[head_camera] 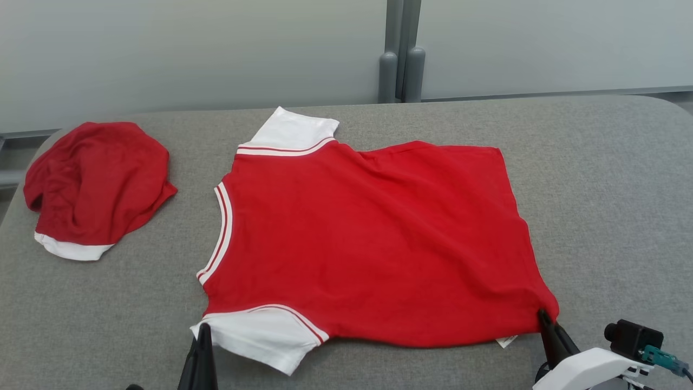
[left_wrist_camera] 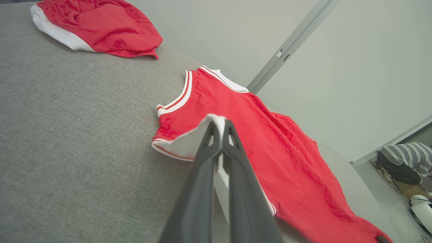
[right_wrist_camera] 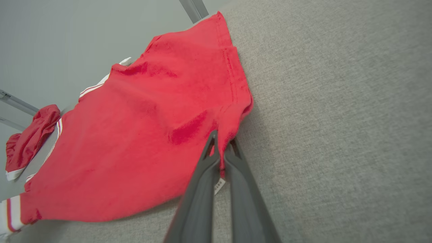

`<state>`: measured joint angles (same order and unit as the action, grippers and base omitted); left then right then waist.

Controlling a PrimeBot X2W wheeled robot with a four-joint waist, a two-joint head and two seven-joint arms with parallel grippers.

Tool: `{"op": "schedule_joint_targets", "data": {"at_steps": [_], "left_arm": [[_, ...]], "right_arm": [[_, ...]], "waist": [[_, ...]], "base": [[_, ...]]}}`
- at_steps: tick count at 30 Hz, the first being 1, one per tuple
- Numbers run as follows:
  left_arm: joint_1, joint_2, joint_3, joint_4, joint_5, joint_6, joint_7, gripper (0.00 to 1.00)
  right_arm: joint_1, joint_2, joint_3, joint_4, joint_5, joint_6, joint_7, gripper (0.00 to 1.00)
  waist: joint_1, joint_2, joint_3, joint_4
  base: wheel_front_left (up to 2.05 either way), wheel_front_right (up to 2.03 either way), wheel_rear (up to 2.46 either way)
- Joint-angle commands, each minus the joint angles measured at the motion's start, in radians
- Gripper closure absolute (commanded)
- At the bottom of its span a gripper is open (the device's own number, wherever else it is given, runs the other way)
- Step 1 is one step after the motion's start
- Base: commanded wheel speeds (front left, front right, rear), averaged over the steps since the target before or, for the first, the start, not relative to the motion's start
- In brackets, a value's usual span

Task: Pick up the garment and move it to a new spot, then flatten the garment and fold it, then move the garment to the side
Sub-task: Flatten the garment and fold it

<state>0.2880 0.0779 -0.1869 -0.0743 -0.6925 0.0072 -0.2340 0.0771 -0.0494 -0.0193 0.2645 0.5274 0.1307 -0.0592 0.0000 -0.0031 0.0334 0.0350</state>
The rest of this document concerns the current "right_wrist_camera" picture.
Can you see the red jersey with white trim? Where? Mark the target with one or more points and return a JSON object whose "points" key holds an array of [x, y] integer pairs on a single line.
{"points": [[135, 135]]}

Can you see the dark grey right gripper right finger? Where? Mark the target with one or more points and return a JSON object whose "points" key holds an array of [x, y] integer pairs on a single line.
{"points": [[248, 209]]}

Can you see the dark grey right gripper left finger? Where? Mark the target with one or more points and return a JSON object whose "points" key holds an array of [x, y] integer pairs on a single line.
{"points": [[195, 202]]}

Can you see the grey partition upright frame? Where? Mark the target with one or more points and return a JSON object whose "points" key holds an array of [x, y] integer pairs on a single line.
{"points": [[195, 8]]}

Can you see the red shorts with white panels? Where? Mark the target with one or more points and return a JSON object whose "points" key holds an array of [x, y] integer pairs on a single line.
{"points": [[30, 141]]}

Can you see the grey corner post with bracket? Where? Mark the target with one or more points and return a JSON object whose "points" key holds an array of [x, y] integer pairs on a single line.
{"points": [[18, 104]]}

